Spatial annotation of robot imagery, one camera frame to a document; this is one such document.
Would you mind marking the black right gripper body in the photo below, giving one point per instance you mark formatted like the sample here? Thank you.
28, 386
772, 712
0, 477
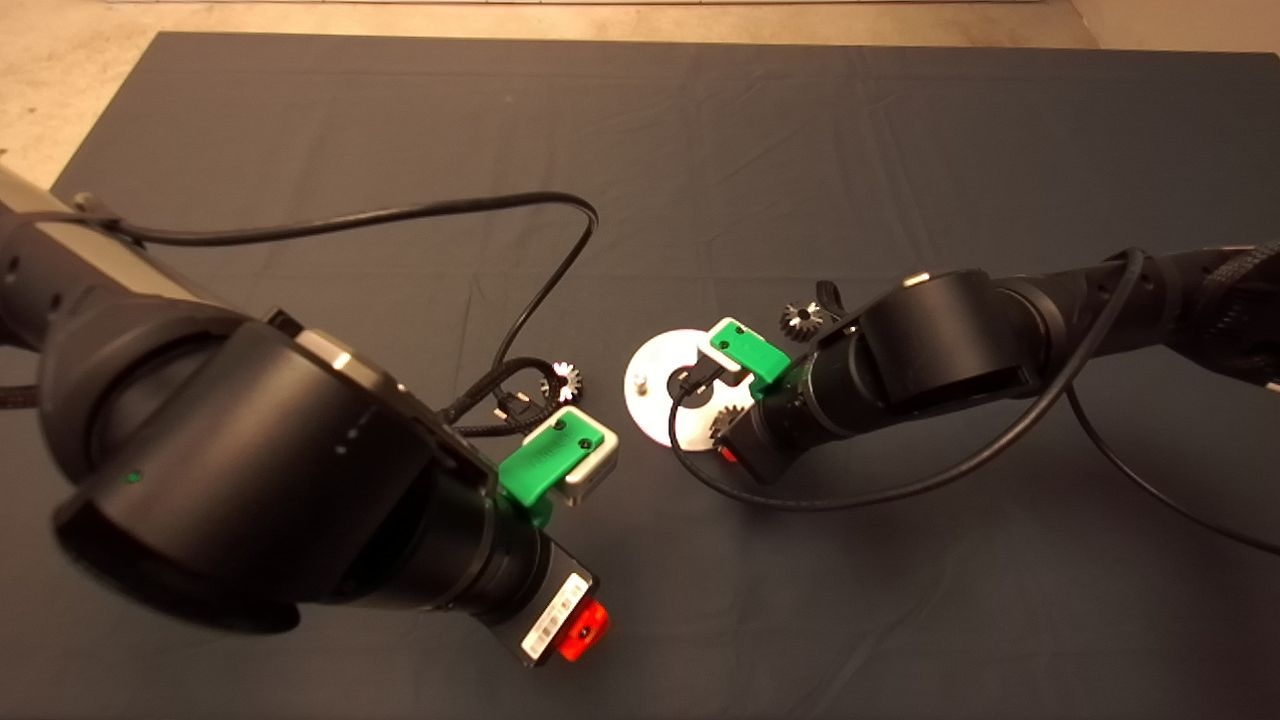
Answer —
780, 430

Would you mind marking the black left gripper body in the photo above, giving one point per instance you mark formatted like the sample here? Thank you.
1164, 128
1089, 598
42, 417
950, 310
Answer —
535, 600

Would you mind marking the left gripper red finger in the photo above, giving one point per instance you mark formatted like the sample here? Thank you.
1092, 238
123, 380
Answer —
585, 632

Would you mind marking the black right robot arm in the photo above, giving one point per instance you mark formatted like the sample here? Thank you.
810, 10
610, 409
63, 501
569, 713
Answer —
950, 340

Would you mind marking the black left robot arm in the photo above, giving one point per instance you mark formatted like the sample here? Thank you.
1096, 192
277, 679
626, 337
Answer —
250, 450

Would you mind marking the round metal carrier plate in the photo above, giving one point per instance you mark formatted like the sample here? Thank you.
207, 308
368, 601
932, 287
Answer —
655, 400

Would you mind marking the dark grey table cloth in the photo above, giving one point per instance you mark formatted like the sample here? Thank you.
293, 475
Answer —
700, 150

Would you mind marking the right wrist green camera mount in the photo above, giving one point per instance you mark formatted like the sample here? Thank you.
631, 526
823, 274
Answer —
755, 355

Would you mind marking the wrist green camera mount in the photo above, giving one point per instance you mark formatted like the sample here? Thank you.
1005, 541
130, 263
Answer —
755, 355
540, 465

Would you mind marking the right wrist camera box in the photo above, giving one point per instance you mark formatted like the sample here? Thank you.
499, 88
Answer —
728, 340

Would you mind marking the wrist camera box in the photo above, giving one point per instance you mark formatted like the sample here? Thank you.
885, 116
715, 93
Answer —
595, 470
728, 340

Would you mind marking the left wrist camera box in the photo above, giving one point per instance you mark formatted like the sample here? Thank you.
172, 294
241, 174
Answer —
595, 470

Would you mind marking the left wrist green camera mount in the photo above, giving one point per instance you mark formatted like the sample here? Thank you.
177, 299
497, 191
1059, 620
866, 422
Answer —
540, 465

